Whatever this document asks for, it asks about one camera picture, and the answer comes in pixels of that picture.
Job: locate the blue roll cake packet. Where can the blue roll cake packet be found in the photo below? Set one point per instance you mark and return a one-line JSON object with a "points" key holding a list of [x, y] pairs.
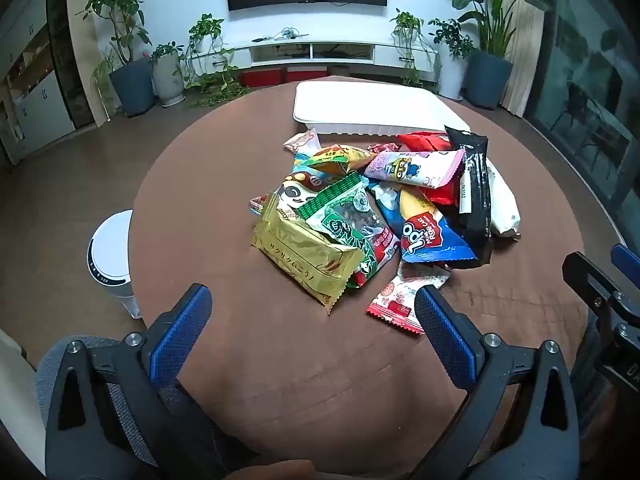
{"points": [[425, 235]]}

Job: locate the gold snack packet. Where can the gold snack packet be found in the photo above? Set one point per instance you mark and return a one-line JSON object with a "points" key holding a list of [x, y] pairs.
{"points": [[300, 255]]}

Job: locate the glass sliding door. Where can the glass sliding door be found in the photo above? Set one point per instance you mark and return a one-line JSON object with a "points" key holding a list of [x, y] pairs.
{"points": [[585, 85]]}

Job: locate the pink cartoon snack packet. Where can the pink cartoon snack packet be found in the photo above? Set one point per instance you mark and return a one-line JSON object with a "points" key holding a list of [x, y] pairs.
{"points": [[420, 167]]}

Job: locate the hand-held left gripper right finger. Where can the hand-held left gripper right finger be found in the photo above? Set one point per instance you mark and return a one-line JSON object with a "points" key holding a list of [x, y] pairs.
{"points": [[445, 335]]}

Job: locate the trailing vine plant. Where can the trailing vine plant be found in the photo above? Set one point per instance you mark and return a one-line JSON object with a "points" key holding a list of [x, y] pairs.
{"points": [[407, 25], [215, 80]]}

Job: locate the panda print snack packet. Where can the panda print snack packet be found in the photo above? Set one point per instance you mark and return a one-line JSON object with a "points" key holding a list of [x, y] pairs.
{"points": [[300, 187]]}

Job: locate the beige curtain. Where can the beige curtain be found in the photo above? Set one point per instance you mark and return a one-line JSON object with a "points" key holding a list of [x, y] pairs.
{"points": [[522, 35]]}

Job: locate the white television console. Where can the white television console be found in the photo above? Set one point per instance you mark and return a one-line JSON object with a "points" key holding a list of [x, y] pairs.
{"points": [[280, 52]]}

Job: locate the small red candy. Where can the small red candy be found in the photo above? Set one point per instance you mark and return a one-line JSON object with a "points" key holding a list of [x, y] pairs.
{"points": [[382, 147]]}

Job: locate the white foam tray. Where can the white foam tray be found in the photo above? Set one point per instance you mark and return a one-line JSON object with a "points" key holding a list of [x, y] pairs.
{"points": [[370, 105]]}

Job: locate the small pale pink packet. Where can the small pale pink packet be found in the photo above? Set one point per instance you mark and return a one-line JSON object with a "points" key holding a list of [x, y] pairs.
{"points": [[302, 141]]}

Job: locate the red snack packet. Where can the red snack packet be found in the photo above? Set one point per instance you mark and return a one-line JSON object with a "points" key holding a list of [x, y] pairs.
{"points": [[425, 142]]}

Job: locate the small-leaf tree blue pot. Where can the small-leaf tree blue pot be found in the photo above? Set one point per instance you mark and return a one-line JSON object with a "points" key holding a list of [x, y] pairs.
{"points": [[131, 85]]}

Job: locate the white snack packet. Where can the white snack packet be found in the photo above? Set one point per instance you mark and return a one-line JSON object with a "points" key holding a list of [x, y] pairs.
{"points": [[505, 205]]}

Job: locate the broad-leaf plant blue pot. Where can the broad-leaf plant blue pot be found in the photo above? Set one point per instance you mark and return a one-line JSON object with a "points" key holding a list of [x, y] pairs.
{"points": [[490, 77]]}

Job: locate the green nut packet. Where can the green nut packet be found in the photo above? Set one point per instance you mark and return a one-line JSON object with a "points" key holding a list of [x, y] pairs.
{"points": [[350, 215]]}

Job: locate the white wall cabinet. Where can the white wall cabinet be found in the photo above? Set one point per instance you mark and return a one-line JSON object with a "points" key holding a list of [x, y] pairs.
{"points": [[35, 85]]}

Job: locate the yellow green snack packet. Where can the yellow green snack packet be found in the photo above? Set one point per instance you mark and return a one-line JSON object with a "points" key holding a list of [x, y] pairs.
{"points": [[335, 157]]}

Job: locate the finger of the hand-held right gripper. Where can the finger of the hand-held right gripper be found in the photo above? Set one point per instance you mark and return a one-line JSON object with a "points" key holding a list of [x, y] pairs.
{"points": [[626, 258], [582, 272]]}

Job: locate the plant in ribbed white pot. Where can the plant in ribbed white pot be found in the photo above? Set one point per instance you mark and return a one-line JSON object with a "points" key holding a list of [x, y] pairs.
{"points": [[167, 77]]}

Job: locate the red and white patterned packet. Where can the red and white patterned packet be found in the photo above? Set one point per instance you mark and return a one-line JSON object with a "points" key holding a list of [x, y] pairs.
{"points": [[395, 300]]}

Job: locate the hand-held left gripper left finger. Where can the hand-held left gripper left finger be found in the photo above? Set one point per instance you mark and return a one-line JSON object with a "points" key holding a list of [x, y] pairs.
{"points": [[182, 330]]}

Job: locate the red storage box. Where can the red storage box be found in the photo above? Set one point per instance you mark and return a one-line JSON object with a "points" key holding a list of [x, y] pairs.
{"points": [[306, 75], [262, 78]]}

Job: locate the leafy plant tall white pot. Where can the leafy plant tall white pot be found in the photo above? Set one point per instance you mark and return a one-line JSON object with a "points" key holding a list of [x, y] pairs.
{"points": [[452, 75]]}

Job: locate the black wafer packet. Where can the black wafer packet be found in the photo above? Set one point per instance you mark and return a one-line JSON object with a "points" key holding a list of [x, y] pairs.
{"points": [[477, 195]]}

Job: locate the small grey container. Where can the small grey container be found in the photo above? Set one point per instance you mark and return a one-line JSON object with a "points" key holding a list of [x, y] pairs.
{"points": [[340, 71]]}

